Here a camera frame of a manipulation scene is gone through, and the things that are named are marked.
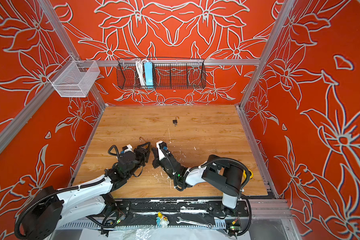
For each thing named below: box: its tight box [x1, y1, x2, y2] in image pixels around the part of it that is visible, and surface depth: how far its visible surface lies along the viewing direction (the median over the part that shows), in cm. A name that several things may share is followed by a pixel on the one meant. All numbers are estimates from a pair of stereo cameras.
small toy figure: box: [156, 211, 170, 229], surface depth 69 cm
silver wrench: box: [176, 216, 213, 229], surface depth 70 cm
